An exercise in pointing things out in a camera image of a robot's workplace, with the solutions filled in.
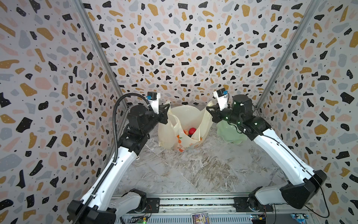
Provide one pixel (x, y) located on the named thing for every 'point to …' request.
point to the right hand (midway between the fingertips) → (208, 107)
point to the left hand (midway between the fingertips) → (170, 104)
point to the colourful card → (202, 218)
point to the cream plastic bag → (186, 126)
